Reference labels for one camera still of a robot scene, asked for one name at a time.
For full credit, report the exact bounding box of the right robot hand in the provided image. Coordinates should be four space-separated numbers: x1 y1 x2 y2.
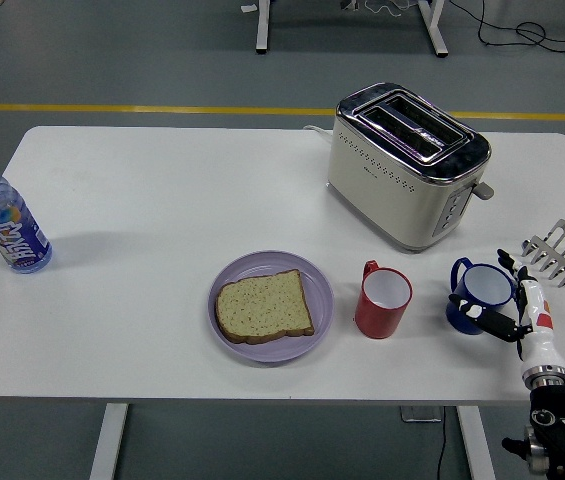
447 248 565 374

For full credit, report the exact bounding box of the blue enamel cup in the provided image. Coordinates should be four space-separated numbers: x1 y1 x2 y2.
445 257 517 336

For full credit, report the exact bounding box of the red cup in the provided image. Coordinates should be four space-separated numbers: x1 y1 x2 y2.
353 259 414 340

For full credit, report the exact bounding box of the bread slice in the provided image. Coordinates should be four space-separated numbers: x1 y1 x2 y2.
214 268 316 346

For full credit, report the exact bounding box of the metal toast rack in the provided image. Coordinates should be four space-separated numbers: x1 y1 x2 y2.
520 218 565 290

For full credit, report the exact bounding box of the grey box under table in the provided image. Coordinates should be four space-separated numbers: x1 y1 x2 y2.
400 405 444 424

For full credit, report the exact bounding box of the cream chrome toaster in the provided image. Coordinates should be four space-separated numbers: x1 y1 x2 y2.
325 82 496 254

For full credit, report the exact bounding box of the purple plate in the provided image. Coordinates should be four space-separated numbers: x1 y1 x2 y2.
206 249 336 365

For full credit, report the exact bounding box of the white background table leg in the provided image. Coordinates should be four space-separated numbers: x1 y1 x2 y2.
255 0 272 55
417 0 449 57

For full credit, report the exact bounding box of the blue-capped water bottle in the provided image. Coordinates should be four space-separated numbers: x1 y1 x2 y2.
0 158 54 275

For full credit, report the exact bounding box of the black cable under table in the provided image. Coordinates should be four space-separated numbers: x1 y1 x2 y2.
434 405 451 480

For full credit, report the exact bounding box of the white toaster cord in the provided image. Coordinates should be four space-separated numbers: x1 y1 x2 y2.
302 123 334 144

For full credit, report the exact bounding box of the black floor cable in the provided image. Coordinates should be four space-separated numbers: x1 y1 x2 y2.
449 0 565 54

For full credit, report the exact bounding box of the white floor cable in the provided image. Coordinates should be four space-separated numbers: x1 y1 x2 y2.
363 0 413 17

